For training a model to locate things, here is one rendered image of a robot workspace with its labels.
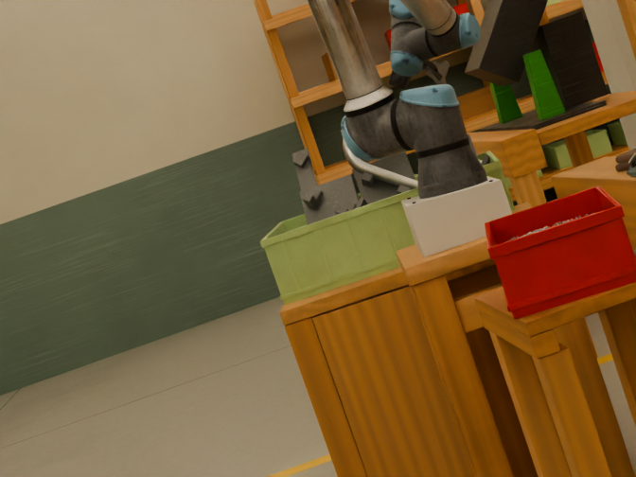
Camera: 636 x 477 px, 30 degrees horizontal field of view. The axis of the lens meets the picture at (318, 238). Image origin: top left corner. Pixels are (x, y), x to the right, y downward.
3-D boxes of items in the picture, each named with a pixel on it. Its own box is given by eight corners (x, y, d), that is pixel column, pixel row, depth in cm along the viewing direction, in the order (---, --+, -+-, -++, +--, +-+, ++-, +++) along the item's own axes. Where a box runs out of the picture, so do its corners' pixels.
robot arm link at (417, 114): (453, 143, 248) (436, 79, 247) (399, 157, 255) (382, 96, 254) (477, 134, 258) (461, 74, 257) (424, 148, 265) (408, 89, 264)
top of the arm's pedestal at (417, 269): (410, 287, 243) (404, 268, 243) (400, 267, 275) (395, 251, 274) (559, 236, 242) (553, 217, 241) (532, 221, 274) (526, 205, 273)
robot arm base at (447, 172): (423, 200, 249) (411, 154, 249) (416, 197, 265) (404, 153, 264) (492, 180, 249) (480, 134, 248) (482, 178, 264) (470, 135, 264)
